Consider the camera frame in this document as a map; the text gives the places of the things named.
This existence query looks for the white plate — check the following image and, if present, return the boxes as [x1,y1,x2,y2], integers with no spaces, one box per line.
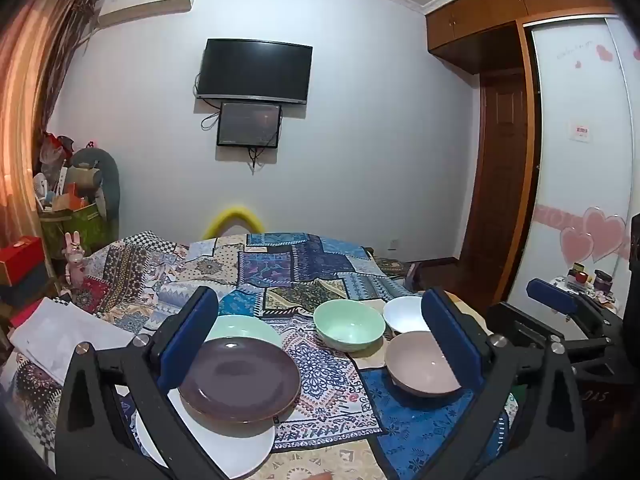
[135,385,277,480]

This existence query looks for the black wall television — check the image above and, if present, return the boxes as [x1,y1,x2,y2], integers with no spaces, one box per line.
[196,38,314,106]

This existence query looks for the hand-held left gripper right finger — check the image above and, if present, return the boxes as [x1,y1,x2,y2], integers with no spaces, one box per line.
[421,287,588,480]

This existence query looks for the yellow fuzzy cushion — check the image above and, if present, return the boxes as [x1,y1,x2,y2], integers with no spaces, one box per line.
[202,205,263,241]

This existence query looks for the white wardrobe door pink hearts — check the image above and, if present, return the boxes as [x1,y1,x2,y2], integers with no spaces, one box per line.
[507,15,640,306]

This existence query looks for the small white fan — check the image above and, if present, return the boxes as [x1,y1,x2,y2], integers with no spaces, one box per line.
[32,172,51,211]

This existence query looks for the small black wall monitor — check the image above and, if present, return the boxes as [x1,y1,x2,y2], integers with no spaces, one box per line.
[216,102,282,149]

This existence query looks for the wooden overhead cabinet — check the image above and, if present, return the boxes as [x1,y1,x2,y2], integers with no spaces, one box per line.
[425,0,618,76]

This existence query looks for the green storage box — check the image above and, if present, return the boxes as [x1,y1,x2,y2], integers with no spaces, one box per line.
[40,202,113,261]

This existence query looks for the red box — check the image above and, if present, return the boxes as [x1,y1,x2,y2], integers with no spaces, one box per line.
[0,236,46,286]

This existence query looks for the grey plush toy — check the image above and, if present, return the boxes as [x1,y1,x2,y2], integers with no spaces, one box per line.
[70,147,121,226]

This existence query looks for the white bowl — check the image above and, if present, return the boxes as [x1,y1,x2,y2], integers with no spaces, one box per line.
[383,296,433,335]

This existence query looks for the green bowl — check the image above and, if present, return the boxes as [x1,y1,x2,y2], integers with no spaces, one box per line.
[313,300,386,359]

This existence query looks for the white paper sheet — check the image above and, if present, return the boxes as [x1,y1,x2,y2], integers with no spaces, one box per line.
[10,297,131,381]

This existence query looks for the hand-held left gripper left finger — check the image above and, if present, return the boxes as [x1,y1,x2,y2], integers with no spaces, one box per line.
[55,286,236,480]

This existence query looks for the dark box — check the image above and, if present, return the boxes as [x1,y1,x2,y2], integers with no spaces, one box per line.
[0,262,51,308]

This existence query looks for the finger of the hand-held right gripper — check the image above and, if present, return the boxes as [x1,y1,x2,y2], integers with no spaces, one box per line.
[526,278,623,346]
[486,302,621,361]

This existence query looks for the white air conditioner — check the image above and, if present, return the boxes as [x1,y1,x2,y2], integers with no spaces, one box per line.
[97,0,198,28]

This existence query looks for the green plate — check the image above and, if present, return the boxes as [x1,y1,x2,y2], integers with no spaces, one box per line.
[202,314,284,348]

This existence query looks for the orange curtain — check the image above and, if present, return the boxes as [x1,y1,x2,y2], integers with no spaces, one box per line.
[0,0,101,271]

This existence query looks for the pink bowl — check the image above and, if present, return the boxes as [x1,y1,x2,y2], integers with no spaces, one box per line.
[384,331,463,399]

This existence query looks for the red plastic bag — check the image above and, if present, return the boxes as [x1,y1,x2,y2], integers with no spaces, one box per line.
[40,132,76,181]

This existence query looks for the purple plate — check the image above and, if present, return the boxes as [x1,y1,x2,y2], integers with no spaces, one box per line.
[177,336,302,425]

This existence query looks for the patchwork printed blanket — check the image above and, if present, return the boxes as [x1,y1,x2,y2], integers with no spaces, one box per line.
[0,231,521,480]

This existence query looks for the wooden door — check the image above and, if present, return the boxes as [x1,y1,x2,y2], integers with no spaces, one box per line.
[457,72,531,266]

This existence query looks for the pink bunny toy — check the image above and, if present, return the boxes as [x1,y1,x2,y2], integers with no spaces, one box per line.
[62,231,86,288]

